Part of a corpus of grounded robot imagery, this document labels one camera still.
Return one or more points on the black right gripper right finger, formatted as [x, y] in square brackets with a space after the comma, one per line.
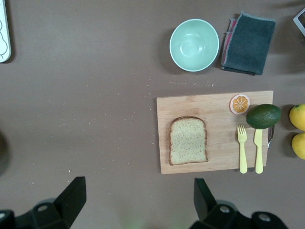
[205, 198]

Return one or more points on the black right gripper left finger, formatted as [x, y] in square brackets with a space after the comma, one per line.
[69, 205]

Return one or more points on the brown-crust bread slice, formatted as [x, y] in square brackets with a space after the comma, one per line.
[188, 140]

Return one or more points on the wooden cutting board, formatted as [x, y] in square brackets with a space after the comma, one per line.
[219, 143]

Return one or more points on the yellow plastic fork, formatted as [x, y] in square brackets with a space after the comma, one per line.
[243, 152]

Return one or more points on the yellow plastic knife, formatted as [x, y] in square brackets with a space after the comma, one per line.
[259, 152]

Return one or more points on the small metal utensil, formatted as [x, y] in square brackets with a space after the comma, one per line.
[271, 137]

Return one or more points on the green avocado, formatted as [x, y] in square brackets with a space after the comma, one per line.
[263, 117]

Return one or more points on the toy orange slice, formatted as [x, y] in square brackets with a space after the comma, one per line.
[240, 104]

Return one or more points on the yellow lemon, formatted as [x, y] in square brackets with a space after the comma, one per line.
[299, 117]
[299, 145]

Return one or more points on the mint green bowl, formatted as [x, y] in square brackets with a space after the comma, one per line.
[194, 45]

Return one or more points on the dark grey folded cloth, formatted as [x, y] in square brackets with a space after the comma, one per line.
[250, 43]

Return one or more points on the cream bear print tray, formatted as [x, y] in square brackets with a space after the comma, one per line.
[3, 28]

